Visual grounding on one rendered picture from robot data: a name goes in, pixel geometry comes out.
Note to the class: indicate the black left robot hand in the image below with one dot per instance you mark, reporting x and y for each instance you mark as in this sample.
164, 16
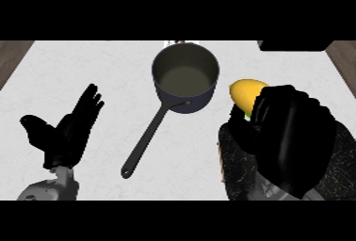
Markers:
70, 131

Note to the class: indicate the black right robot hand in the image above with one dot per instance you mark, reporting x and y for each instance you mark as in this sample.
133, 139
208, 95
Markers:
291, 138

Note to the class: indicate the yellow lemon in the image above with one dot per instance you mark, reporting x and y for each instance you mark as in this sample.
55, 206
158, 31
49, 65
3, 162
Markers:
245, 92

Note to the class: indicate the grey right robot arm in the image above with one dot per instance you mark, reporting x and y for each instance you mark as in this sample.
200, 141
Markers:
278, 194

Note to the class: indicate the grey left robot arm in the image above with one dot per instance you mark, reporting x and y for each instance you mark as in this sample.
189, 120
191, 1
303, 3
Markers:
52, 188

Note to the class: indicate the black speckled tray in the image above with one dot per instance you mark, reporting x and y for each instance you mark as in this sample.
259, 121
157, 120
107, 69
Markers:
237, 163

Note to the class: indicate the small green item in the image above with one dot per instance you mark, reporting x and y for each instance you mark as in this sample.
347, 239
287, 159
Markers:
248, 115

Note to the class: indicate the black appliance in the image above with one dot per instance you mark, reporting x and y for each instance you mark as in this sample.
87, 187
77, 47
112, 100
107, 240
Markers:
294, 45

